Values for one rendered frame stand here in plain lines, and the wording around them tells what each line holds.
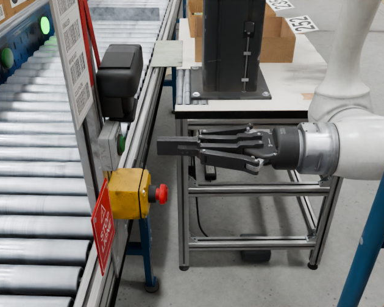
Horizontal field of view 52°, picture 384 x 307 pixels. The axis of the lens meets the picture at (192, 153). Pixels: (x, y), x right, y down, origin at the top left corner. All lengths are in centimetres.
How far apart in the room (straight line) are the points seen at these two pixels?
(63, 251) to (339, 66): 63
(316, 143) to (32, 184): 64
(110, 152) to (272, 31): 130
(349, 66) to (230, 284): 110
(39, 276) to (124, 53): 42
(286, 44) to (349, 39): 83
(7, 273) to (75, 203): 20
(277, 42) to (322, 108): 80
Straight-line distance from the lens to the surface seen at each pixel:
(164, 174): 217
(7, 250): 85
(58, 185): 96
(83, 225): 85
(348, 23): 74
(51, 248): 82
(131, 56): 67
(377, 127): 70
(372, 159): 68
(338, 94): 79
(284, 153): 65
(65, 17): 52
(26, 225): 88
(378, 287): 180
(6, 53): 156
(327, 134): 67
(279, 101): 129
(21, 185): 100
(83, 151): 69
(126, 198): 72
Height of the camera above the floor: 132
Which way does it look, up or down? 35 degrees down
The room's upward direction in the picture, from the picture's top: straight up
